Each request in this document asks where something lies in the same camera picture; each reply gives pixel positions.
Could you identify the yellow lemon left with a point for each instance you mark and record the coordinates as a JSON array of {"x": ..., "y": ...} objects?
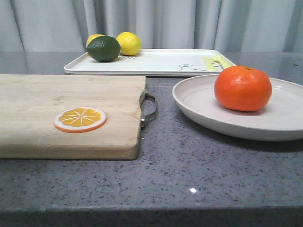
[{"x": 91, "y": 37}]

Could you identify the green lime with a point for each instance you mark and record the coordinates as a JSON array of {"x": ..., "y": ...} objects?
[{"x": 104, "y": 48}]

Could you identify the yellow lemon right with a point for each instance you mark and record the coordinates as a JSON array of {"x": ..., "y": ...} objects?
[{"x": 129, "y": 42}]

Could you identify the grey curtain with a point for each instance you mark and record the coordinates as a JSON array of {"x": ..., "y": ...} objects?
[{"x": 223, "y": 25}]

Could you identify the wooden cutting board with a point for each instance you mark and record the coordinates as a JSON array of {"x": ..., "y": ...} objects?
[{"x": 29, "y": 105}]

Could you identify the metal cutting board handle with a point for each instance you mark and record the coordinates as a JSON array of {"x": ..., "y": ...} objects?
[{"x": 150, "y": 114}]

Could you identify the beige round plate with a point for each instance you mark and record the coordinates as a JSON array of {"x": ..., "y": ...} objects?
[{"x": 280, "y": 120}]

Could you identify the white rectangular tray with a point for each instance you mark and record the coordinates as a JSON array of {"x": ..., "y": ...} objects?
[{"x": 149, "y": 62}]

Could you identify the yellow plastic knife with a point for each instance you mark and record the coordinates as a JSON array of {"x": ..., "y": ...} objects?
[{"x": 210, "y": 64}]

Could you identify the orange slice toy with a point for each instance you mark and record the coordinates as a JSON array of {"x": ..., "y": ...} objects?
[{"x": 80, "y": 119}]

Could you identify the yellow lemon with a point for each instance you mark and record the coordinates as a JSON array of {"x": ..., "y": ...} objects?
[
  {"x": 91, "y": 37},
  {"x": 129, "y": 42}
]

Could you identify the yellow plastic fork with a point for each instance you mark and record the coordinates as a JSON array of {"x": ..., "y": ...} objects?
[{"x": 224, "y": 62}]

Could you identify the orange mandarin fruit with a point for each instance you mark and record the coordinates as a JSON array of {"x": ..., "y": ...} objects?
[{"x": 242, "y": 88}]

